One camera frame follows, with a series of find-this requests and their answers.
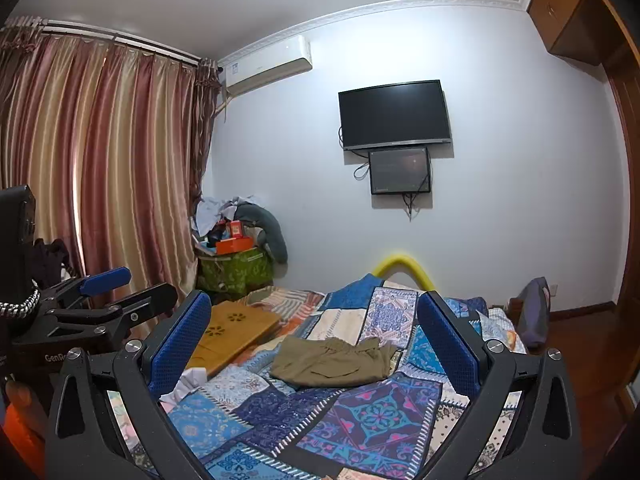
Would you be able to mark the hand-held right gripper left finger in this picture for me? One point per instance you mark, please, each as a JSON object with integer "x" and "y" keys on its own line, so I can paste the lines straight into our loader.
{"x": 180, "y": 345}

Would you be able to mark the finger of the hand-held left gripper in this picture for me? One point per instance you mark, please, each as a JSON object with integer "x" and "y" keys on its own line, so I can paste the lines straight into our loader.
{"x": 145, "y": 305}
{"x": 107, "y": 279}

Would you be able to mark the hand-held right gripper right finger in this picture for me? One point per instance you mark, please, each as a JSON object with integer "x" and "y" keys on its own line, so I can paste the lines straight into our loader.
{"x": 445, "y": 345}

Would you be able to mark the olive green pants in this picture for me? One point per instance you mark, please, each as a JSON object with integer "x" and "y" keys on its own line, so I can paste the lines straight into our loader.
{"x": 330, "y": 362}

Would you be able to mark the white crumpled cloth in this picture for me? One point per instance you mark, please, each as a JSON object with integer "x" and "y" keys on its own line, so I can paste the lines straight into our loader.
{"x": 190, "y": 380}

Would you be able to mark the dark cloth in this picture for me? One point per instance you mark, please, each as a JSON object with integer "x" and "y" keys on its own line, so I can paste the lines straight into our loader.
{"x": 52, "y": 260}

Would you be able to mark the wooden lap desk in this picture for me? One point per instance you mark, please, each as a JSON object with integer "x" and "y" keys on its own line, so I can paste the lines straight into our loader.
{"x": 235, "y": 330}

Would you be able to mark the green storage box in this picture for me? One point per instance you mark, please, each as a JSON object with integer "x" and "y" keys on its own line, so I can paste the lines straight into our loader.
{"x": 240, "y": 270}

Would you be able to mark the yellow foam tube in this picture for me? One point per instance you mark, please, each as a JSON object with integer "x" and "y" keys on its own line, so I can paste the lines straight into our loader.
{"x": 400, "y": 260}

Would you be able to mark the grey purple backpack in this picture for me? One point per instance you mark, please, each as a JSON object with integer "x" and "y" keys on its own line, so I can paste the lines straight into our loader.
{"x": 535, "y": 310}

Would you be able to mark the blue patchwork blanket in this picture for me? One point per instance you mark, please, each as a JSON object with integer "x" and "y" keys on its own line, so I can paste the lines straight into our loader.
{"x": 370, "y": 420}

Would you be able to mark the flat orange box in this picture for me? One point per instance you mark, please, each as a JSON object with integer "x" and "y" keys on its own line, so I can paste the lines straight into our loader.
{"x": 235, "y": 245}

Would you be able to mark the pale clothes pile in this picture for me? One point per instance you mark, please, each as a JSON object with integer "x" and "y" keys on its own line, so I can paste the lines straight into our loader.
{"x": 215, "y": 212}

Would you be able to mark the striped pink gold curtain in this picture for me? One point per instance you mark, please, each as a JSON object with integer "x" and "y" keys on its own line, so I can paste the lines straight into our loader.
{"x": 125, "y": 160}

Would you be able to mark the grey plush pillow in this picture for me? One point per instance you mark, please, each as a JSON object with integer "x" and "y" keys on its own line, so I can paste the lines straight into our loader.
{"x": 275, "y": 235}

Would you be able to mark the white air conditioner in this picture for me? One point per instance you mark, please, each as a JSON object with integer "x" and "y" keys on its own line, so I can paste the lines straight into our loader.
{"x": 270, "y": 67}

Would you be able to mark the small black wall monitor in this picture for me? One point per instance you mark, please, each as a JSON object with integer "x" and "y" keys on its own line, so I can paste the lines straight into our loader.
{"x": 400, "y": 170}

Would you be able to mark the curtain rail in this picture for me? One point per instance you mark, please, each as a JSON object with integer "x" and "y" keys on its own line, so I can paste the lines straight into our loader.
{"x": 100, "y": 35}

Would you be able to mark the wooden door frame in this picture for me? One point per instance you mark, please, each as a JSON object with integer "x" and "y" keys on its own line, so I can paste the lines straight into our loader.
{"x": 627, "y": 210}

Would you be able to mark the black wall television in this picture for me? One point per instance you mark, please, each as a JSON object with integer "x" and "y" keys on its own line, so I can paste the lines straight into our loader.
{"x": 395, "y": 112}

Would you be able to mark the wooden wall cabinet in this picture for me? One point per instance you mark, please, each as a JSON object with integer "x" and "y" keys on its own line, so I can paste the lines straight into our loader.
{"x": 565, "y": 10}

